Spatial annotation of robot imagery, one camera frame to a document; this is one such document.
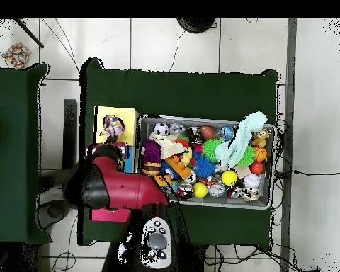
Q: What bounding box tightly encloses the colourful patterned cloth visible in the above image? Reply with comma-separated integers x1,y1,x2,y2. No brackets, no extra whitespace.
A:
100,114,126,140
1,41,32,69

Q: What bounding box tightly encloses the mint green cloth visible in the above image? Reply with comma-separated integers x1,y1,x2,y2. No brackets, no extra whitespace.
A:
214,110,268,169

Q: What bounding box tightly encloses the wooden box with three holes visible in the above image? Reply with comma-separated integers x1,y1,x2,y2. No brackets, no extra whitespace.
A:
89,106,140,222

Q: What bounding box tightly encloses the silver mesh bin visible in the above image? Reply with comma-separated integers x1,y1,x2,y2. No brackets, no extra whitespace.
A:
138,113,274,211

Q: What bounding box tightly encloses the cream yellow cloth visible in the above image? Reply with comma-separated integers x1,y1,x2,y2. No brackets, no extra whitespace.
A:
149,132,188,159

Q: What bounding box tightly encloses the purple spiky toy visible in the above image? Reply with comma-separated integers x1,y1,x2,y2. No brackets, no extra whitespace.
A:
141,139,162,164

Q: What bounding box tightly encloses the small soccer ball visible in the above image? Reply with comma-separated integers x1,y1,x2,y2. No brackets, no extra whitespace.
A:
152,122,170,136

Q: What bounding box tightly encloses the blue spiky ball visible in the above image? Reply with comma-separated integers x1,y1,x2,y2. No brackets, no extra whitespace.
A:
193,154,217,179

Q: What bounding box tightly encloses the green spiky ball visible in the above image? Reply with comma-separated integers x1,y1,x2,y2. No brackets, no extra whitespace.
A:
201,138,223,164

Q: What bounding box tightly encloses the small brown football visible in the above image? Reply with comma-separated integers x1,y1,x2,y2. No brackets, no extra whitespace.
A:
199,125,217,140

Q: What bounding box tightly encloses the yellow ball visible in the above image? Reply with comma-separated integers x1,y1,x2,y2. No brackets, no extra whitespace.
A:
221,169,238,187

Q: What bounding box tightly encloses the small brown teddy bear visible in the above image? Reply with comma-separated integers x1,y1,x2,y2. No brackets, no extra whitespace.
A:
250,128,271,148

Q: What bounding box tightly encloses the small orange basketball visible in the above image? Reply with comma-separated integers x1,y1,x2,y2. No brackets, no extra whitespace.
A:
253,145,268,162

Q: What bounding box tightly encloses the black round object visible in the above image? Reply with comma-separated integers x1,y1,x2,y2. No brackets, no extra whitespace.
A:
176,18,217,34

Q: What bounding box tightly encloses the grey rounded object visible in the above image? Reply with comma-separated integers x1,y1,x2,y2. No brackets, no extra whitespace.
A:
35,198,72,231

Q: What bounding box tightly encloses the black rod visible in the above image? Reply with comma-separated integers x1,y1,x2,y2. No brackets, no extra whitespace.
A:
13,18,45,49

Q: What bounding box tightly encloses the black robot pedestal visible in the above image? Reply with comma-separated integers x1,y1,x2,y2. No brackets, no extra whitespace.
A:
183,243,208,272

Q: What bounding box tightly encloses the thin black cable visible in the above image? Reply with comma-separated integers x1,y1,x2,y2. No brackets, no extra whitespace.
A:
293,169,340,176

